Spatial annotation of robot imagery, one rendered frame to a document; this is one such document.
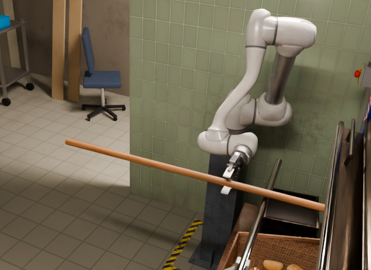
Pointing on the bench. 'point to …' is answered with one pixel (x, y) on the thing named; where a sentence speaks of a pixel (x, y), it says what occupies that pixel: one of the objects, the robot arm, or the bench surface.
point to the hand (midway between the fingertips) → (227, 181)
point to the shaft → (199, 175)
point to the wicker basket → (275, 250)
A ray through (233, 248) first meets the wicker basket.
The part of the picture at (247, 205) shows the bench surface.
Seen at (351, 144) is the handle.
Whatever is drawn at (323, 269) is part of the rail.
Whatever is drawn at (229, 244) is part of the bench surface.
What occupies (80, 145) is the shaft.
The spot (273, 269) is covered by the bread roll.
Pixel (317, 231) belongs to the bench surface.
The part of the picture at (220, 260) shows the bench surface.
